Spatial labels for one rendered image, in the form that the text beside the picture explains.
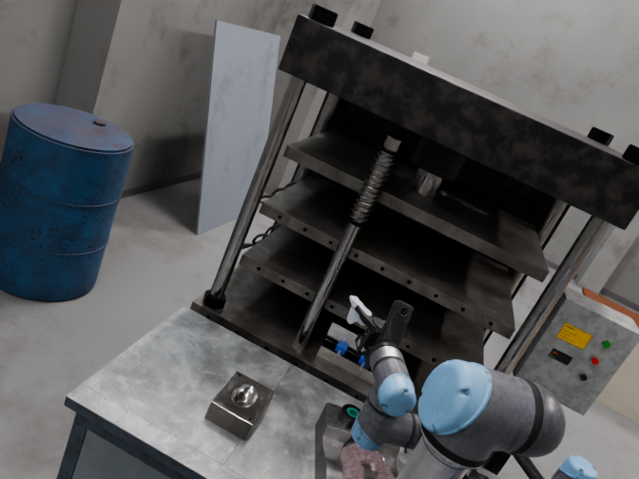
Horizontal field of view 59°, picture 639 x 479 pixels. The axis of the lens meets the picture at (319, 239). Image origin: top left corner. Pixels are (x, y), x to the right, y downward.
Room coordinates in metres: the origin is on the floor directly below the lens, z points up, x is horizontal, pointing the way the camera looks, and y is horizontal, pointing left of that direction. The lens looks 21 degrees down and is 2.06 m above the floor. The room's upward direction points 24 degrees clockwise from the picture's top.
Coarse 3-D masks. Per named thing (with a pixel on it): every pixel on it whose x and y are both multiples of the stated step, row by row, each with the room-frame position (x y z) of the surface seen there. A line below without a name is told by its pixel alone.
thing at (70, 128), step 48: (48, 144) 2.60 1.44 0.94; (96, 144) 2.78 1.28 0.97; (0, 192) 2.65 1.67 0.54; (48, 192) 2.61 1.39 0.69; (96, 192) 2.75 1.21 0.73; (0, 240) 2.61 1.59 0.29; (48, 240) 2.63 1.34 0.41; (96, 240) 2.84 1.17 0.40; (0, 288) 2.60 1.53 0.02; (48, 288) 2.66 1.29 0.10
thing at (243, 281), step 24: (240, 288) 2.32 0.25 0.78; (264, 288) 2.42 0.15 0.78; (216, 312) 2.05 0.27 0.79; (240, 312) 2.13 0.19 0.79; (264, 312) 2.21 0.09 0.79; (288, 312) 2.30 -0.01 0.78; (264, 336) 2.03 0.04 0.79; (288, 336) 2.10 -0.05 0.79; (312, 336) 2.18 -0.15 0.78; (288, 360) 1.99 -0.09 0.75; (312, 360) 2.01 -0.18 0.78; (408, 360) 2.34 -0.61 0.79; (336, 384) 1.96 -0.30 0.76; (360, 384) 1.99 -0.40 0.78
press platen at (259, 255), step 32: (256, 256) 2.17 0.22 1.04; (288, 256) 2.31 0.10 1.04; (320, 256) 2.47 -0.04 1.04; (288, 288) 2.10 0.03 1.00; (352, 288) 2.27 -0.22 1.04; (384, 288) 2.42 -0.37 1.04; (384, 320) 2.11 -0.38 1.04; (416, 320) 2.24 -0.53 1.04; (448, 320) 2.38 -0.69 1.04; (416, 352) 2.02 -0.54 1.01; (448, 352) 2.08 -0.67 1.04; (480, 352) 2.21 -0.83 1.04
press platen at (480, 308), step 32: (288, 192) 2.39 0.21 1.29; (320, 192) 2.59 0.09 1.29; (352, 192) 2.82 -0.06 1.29; (288, 224) 2.12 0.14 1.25; (320, 224) 2.17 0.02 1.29; (384, 224) 2.53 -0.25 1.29; (416, 224) 2.76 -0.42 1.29; (352, 256) 2.08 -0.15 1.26; (384, 256) 2.14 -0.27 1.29; (416, 256) 2.30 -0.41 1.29; (448, 256) 2.49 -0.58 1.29; (480, 256) 2.71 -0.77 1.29; (416, 288) 2.04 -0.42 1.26; (448, 288) 2.09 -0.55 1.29; (480, 288) 2.25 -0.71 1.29; (480, 320) 2.00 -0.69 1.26; (512, 320) 2.05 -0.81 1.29
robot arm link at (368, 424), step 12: (372, 408) 1.00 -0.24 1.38; (360, 420) 1.00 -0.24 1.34; (372, 420) 0.99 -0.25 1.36; (384, 420) 0.99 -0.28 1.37; (396, 420) 1.01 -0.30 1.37; (408, 420) 1.03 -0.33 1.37; (360, 432) 0.99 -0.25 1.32; (372, 432) 0.99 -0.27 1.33; (384, 432) 0.99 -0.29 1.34; (396, 432) 1.00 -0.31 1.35; (408, 432) 1.01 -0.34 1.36; (360, 444) 0.99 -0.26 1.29; (372, 444) 0.99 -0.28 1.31; (396, 444) 1.01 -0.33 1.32
